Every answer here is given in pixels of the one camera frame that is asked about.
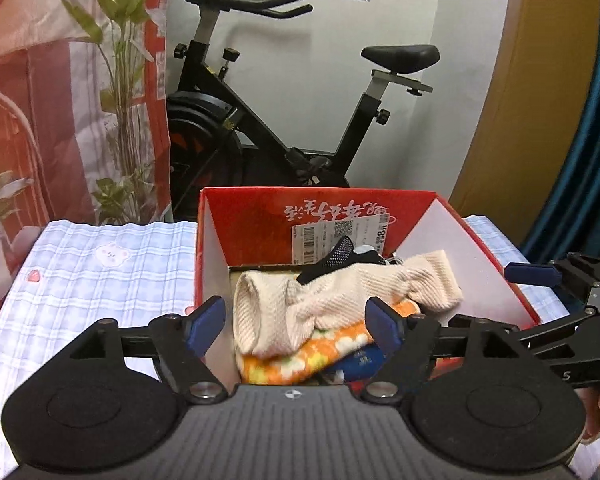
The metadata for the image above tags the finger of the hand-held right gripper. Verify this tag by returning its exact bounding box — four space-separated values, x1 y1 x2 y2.
450 306 600 357
504 252 600 306

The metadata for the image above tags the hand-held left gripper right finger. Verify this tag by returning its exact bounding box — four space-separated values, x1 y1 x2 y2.
361 296 531 405

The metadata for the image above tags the red cardboard box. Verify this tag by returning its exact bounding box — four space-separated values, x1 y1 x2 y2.
194 186 542 386

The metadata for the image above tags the blue printed cloth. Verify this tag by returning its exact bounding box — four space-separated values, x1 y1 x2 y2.
324 344 387 382

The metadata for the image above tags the yellow wooden panel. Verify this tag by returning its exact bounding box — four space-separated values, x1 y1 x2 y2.
449 0 600 257

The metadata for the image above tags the black exercise bike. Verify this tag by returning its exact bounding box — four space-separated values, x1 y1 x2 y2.
167 0 442 222

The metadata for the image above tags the black mesh pouch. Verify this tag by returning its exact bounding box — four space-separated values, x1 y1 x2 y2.
297 235 357 286

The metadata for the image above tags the person's right hand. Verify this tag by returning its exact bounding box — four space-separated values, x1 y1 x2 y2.
578 386 600 446

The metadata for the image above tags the cream knitted cloth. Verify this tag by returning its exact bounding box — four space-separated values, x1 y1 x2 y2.
232 250 464 360

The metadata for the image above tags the blue curtain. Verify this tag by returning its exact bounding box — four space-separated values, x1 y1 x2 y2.
519 0 600 267

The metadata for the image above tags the blue checkered tablecloth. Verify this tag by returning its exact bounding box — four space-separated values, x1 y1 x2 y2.
0 214 600 480

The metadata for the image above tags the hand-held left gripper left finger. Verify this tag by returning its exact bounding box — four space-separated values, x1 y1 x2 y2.
55 296 229 406

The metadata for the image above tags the orange flower patterned towel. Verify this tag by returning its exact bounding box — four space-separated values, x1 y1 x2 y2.
240 301 422 386

